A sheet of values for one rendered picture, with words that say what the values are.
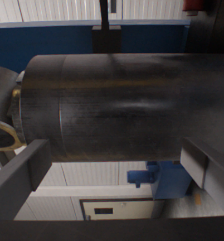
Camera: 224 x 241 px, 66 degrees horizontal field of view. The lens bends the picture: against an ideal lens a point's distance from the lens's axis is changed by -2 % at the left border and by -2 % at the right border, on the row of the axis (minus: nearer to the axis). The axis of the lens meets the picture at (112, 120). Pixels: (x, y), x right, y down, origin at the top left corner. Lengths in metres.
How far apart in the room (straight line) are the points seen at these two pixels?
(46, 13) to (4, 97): 2.07
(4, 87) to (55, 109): 0.14
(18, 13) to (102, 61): 2.25
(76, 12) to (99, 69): 2.05
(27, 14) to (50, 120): 2.24
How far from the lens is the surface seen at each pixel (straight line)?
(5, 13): 2.57
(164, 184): 2.96
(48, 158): 0.17
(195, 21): 0.63
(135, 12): 2.31
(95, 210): 5.07
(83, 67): 0.29
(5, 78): 0.39
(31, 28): 0.74
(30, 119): 0.28
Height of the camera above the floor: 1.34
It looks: 1 degrees down
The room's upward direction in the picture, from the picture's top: 91 degrees counter-clockwise
